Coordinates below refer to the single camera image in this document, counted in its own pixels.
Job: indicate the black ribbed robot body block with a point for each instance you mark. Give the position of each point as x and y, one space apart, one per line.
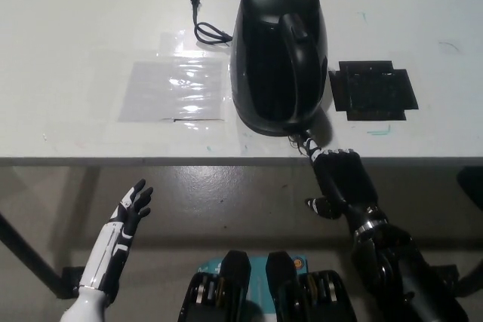
320 295
226 292

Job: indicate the black table foot plate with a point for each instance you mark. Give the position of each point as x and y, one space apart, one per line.
71 280

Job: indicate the black electric kettle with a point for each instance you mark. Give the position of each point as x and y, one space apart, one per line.
275 65

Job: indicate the clear plastic film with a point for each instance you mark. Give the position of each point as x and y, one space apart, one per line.
175 45

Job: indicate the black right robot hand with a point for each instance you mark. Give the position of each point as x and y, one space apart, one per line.
339 178

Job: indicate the black square tape patch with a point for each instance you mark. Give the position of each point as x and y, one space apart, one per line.
373 91

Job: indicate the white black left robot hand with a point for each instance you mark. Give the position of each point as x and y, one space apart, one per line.
113 239

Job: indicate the black table leg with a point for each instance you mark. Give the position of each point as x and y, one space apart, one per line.
30 250

